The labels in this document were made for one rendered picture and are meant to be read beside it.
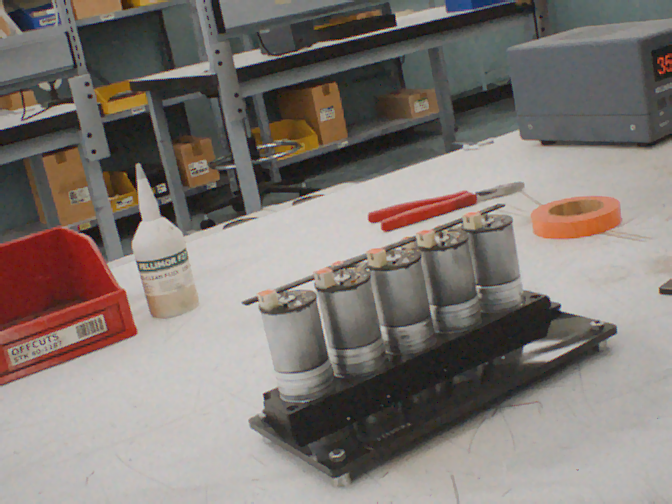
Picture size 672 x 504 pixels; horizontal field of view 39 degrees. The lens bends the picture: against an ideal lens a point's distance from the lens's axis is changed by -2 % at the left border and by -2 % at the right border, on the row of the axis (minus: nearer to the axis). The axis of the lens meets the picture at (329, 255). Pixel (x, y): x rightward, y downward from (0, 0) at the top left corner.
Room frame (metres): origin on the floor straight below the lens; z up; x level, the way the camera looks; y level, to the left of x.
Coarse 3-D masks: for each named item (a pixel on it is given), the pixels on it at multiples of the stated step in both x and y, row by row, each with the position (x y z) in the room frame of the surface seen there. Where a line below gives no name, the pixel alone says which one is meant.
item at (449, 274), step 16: (432, 256) 0.41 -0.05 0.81; (448, 256) 0.41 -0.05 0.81; (464, 256) 0.41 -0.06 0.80; (432, 272) 0.41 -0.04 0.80; (448, 272) 0.41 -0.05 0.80; (464, 272) 0.41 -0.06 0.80; (432, 288) 0.42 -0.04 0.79; (448, 288) 0.41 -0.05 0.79; (464, 288) 0.41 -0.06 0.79; (432, 304) 0.42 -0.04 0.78; (448, 304) 0.41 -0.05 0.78; (464, 304) 0.41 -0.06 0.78; (448, 320) 0.41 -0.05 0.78; (464, 320) 0.41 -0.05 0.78; (480, 320) 0.42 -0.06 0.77
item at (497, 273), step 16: (512, 224) 0.43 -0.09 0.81; (480, 240) 0.43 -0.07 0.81; (496, 240) 0.43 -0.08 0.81; (512, 240) 0.43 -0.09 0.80; (480, 256) 0.43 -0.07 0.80; (496, 256) 0.43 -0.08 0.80; (512, 256) 0.43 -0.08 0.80; (480, 272) 0.43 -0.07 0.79; (496, 272) 0.43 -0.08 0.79; (512, 272) 0.43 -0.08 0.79; (480, 288) 0.43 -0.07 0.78; (496, 288) 0.43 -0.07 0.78; (512, 288) 0.43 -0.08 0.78; (480, 304) 0.43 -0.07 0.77; (496, 304) 0.43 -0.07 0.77; (512, 304) 0.43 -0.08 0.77
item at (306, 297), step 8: (280, 296) 0.39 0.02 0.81; (296, 296) 0.39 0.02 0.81; (304, 296) 0.38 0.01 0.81; (312, 296) 0.38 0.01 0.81; (280, 304) 0.37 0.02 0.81; (288, 304) 0.38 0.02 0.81; (304, 304) 0.37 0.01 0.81; (264, 312) 0.37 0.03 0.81; (272, 312) 0.37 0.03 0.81; (280, 312) 0.37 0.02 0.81; (288, 312) 0.37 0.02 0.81
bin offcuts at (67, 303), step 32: (0, 256) 0.65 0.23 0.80; (32, 256) 0.66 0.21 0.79; (64, 256) 0.67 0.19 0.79; (96, 256) 0.60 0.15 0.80; (0, 288) 0.64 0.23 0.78; (32, 288) 0.65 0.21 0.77; (64, 288) 0.66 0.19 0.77; (96, 288) 0.62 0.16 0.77; (0, 320) 0.64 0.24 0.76; (32, 320) 0.54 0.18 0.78; (64, 320) 0.55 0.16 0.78; (96, 320) 0.56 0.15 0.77; (128, 320) 0.57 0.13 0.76; (0, 352) 0.53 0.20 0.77; (32, 352) 0.54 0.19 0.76; (64, 352) 0.55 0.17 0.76; (0, 384) 0.53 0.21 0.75
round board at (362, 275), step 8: (336, 272) 0.41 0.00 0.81; (344, 272) 0.40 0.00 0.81; (352, 272) 0.40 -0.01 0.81; (360, 272) 0.40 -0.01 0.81; (368, 272) 0.40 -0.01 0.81; (360, 280) 0.39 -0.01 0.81; (368, 280) 0.39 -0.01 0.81; (320, 288) 0.39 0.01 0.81; (328, 288) 0.39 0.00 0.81; (336, 288) 0.38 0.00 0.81; (344, 288) 0.38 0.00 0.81
